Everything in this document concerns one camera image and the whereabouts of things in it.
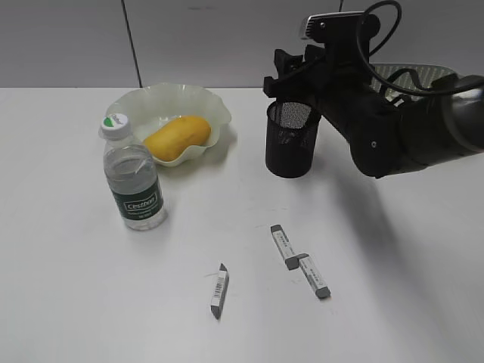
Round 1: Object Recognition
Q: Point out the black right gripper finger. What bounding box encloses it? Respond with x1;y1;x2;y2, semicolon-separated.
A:
274;48;304;78
263;71;321;113

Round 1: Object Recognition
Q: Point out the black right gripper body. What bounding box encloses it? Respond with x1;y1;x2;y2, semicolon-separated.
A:
302;43;411;178

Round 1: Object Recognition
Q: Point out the yellow mango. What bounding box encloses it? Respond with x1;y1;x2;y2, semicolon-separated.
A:
143;116;211;162

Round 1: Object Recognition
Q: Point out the grey white eraser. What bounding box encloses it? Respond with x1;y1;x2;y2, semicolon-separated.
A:
210;263;229;320
270;225;299;271
298;253;331;299

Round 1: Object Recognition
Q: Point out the clear water bottle green label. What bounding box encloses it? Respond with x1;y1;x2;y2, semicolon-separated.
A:
100;113;166;231

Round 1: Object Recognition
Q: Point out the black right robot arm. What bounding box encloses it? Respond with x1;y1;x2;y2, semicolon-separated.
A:
263;42;483;178

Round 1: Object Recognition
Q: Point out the black mesh pen holder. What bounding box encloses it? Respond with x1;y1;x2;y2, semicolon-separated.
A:
265;100;321;178

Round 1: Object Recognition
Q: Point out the pale green woven basket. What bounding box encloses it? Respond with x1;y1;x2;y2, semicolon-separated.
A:
372;63;455;91

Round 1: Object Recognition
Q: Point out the pale green wavy plate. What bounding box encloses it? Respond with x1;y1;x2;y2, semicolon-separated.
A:
105;82;231;167

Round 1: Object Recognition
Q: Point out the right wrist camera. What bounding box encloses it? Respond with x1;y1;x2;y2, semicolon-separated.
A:
299;11;363;43

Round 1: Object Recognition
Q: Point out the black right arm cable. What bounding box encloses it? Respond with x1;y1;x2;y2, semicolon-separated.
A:
351;0;484;95

